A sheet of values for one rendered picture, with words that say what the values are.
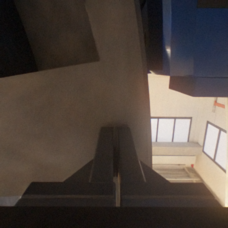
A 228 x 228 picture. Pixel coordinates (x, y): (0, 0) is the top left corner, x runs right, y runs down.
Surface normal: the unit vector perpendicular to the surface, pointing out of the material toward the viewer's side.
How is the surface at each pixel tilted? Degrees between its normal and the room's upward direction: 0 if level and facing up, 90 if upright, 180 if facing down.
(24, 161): 90
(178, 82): 90
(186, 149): 90
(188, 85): 90
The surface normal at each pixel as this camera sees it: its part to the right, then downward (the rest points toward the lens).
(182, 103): 0.00, 0.26
